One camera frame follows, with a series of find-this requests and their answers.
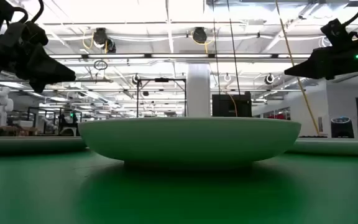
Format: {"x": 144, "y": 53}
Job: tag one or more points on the black metal frame stand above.
{"x": 137, "y": 99}

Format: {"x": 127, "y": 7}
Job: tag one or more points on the black box monitor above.
{"x": 225, "y": 105}

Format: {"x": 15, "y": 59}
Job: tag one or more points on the white building column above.
{"x": 198, "y": 90}

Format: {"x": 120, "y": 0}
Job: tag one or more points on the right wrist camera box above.
{"x": 336, "y": 32}

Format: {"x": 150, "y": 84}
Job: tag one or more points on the black workstation frame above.
{"x": 61, "y": 123}

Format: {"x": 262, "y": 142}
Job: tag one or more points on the white humanoid robot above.
{"x": 0, "y": 105}

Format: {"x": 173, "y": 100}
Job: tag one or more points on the white deep plastic plate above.
{"x": 188, "y": 140}

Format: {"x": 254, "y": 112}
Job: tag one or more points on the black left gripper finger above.
{"x": 51, "y": 70}
{"x": 40, "y": 87}

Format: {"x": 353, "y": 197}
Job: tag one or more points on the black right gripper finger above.
{"x": 309, "y": 68}

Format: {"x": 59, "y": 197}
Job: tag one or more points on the pale green flat plastic plate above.
{"x": 337, "y": 147}

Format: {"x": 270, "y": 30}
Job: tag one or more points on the cream plastic plate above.
{"x": 26, "y": 144}

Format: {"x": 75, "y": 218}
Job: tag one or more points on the black round bin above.
{"x": 342, "y": 128}

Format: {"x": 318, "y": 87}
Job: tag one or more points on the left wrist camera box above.
{"x": 26, "y": 32}

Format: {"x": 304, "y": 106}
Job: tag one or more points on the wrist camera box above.
{"x": 26, "y": 32}
{"x": 336, "y": 32}

